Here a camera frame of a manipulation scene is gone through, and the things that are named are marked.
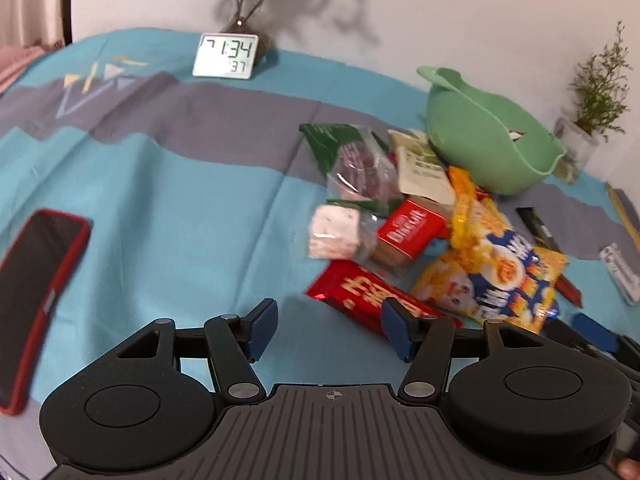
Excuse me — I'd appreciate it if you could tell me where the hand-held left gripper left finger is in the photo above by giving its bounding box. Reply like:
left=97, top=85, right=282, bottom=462
left=116, top=298, right=279, bottom=406

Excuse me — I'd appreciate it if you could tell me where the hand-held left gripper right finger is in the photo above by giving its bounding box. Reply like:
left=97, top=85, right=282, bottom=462
left=381, top=298, right=551, bottom=406

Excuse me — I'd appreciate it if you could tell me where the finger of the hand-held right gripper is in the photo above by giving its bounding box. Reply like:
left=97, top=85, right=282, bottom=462
left=572, top=312, right=640, bottom=358
left=542, top=320, right=640, bottom=393

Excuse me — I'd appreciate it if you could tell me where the long red snack packet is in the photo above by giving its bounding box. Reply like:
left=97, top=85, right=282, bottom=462
left=306, top=259, right=463, bottom=336

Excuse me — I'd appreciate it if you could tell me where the red biscuit packet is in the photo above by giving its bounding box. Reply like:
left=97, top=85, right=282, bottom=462
left=357, top=197, right=451, bottom=281

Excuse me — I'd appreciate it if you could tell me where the yellow snack bag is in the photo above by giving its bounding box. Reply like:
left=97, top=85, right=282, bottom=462
left=411, top=195, right=568, bottom=336

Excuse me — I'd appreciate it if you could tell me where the clear packet of white snack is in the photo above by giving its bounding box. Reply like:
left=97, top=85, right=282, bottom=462
left=307, top=203, right=381, bottom=263

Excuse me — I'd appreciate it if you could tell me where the green plastic bowl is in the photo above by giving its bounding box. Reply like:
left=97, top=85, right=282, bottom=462
left=416, top=65, right=568, bottom=196

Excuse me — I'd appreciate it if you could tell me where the thin red packet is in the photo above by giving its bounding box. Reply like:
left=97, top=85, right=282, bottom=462
left=552, top=272, right=585, bottom=309

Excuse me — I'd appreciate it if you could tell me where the small white grey packet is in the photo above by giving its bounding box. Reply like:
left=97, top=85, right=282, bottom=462
left=598, top=243, right=640, bottom=305

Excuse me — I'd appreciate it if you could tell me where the black stick packet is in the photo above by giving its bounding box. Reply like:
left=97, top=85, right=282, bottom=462
left=516, top=206, right=563, bottom=253

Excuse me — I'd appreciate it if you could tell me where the blue grey printed tablecloth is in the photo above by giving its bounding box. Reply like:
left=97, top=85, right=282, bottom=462
left=0, top=27, right=640, bottom=480

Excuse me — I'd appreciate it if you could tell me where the beige snack packet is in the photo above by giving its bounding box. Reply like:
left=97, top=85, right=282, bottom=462
left=387, top=129, right=457, bottom=206

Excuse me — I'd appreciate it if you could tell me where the orange snack packet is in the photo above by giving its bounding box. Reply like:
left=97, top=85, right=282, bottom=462
left=446, top=165, right=493, bottom=211

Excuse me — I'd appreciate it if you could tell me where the green clear snack packet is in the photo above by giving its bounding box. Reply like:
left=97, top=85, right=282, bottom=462
left=299, top=122, right=406, bottom=217

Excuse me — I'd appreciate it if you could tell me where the smartphone in red case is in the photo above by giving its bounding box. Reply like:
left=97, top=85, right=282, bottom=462
left=0, top=208, right=93, bottom=416

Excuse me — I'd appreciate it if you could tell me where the small plant in white pot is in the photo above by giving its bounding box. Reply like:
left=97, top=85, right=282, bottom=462
left=554, top=21, right=632, bottom=183

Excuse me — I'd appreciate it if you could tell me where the white digital clock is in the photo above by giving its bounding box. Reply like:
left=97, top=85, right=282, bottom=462
left=192, top=33, right=259, bottom=80

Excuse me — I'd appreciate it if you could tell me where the leafy plant in glass vase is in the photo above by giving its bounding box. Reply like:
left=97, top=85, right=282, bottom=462
left=162, top=0, right=373, bottom=61

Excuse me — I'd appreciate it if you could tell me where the pink cloth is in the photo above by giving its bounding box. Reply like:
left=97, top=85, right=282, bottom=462
left=0, top=42, right=51, bottom=93

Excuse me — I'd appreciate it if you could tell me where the light curtain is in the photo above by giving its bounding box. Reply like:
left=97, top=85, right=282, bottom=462
left=0, top=0, right=76, bottom=48

